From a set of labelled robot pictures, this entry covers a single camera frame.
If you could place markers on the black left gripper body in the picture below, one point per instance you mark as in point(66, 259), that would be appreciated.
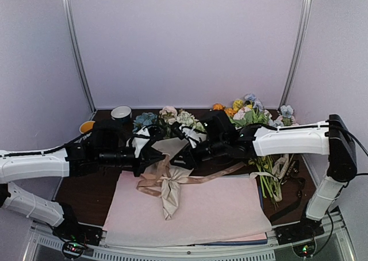
point(109, 157)

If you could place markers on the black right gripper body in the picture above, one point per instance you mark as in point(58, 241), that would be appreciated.
point(218, 147)

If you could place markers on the white bowl with dark outside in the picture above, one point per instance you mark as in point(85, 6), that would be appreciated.
point(122, 114)

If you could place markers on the white hydrangea green leaf bunch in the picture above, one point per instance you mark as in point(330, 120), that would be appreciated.
point(187, 119)

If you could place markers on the grey-white wrapping paper sheet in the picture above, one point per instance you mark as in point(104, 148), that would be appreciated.
point(169, 147)

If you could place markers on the pink flower long stem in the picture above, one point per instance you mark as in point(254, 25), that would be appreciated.
point(168, 116)

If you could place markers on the beige ribbon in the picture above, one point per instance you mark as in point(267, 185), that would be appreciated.
point(167, 180)

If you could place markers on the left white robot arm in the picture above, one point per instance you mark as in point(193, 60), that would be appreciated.
point(39, 164)

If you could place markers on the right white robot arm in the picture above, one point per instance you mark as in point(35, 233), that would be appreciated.
point(327, 141)

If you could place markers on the pile of fake flowers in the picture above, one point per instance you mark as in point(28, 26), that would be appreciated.
point(249, 112)

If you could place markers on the patterned mug with yellow inside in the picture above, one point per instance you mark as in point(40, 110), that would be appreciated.
point(86, 126)

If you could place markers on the cream ribbon on flower pile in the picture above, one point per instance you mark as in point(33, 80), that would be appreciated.
point(271, 170)

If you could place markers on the stack of pastel paper sheets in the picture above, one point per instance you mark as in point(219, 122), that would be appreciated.
point(222, 209)

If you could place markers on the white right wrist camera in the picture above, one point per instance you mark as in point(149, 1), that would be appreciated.
point(191, 134)

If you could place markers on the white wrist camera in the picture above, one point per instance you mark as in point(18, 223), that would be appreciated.
point(191, 134)
point(138, 141)

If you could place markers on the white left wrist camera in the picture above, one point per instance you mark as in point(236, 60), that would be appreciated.
point(138, 141)

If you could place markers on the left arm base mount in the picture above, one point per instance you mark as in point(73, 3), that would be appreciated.
point(78, 241)

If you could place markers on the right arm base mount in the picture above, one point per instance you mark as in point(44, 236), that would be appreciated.
point(301, 237)

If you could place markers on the front aluminium rail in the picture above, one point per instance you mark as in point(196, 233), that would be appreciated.
point(334, 244)

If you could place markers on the left aluminium frame post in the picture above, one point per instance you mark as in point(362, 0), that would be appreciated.
point(77, 54)

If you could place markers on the aluminium frame post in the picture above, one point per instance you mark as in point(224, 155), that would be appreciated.
point(301, 32)
point(77, 54)

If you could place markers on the right aluminium frame post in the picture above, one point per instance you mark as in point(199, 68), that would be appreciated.
point(301, 32)

